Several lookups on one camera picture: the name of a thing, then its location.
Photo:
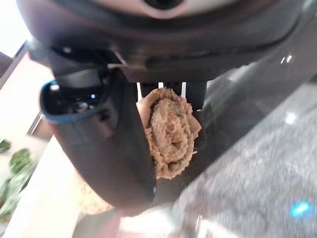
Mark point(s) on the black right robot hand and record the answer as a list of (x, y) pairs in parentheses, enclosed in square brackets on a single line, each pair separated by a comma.
[(99, 153)]

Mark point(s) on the tan fuzzy cleaning cloth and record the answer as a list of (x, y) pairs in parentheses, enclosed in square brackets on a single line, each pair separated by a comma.
[(171, 134)]

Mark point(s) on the green leafy plant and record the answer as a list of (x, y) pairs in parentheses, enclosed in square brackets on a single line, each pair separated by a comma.
[(18, 163)]

